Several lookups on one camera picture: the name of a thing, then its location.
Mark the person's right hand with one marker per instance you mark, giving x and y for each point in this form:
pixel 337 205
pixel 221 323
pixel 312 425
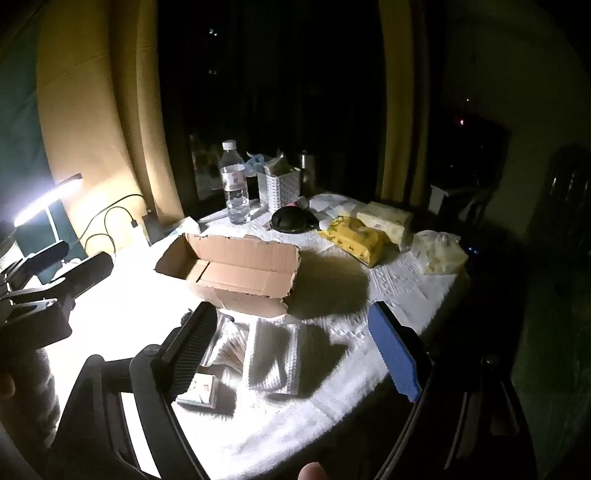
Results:
pixel 314 471

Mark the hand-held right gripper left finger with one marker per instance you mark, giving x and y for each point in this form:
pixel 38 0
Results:
pixel 194 344

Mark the black round object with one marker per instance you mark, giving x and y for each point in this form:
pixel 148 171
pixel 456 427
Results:
pixel 291 219

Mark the clear plastic water bottle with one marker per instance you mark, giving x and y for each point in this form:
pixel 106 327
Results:
pixel 234 184

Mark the dark green board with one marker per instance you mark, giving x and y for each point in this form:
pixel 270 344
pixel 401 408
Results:
pixel 23 115

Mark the white crumpled packet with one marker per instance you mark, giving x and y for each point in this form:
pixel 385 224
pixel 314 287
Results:
pixel 333 204

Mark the brown cardboard box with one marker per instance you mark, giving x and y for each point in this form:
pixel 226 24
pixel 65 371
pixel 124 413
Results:
pixel 240 261

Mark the white perforated basket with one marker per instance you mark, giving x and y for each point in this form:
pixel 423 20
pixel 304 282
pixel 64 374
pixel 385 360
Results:
pixel 282 189

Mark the white waffle towel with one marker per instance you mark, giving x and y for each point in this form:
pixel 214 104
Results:
pixel 272 360

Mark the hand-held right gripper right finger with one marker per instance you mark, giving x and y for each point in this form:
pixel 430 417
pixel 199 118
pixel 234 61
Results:
pixel 397 350

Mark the metal thermos flask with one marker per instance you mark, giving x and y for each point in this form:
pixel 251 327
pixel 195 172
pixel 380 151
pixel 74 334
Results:
pixel 307 162

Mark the small white carton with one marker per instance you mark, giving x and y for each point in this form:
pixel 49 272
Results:
pixel 201 390

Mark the white textured tablecloth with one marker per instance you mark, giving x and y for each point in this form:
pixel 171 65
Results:
pixel 351 332

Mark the person's left forearm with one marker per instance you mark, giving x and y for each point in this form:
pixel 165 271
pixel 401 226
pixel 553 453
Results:
pixel 39 392

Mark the small white tissue packet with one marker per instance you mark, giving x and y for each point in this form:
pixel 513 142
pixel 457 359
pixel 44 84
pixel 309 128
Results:
pixel 187 226

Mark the clear bag of tissues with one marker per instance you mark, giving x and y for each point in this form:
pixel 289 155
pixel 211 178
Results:
pixel 436 256

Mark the blue plastic bag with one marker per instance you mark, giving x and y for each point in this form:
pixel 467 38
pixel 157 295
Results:
pixel 255 162

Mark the clear cotton swab packet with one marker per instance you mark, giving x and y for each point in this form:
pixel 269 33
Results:
pixel 228 346

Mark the white desk lamp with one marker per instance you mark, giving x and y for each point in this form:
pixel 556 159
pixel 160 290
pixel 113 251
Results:
pixel 46 194

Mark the white charger block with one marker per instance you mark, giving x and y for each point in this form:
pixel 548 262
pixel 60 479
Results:
pixel 139 231

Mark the yellow wet wipes packet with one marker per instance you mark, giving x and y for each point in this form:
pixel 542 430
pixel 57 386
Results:
pixel 355 241

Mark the yellow curtain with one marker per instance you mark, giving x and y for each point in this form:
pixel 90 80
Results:
pixel 401 92
pixel 106 115

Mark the pale yellow tissue pack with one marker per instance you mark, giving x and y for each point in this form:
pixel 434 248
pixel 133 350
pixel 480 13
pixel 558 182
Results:
pixel 383 220

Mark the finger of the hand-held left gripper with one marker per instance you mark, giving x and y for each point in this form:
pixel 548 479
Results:
pixel 87 272
pixel 46 254

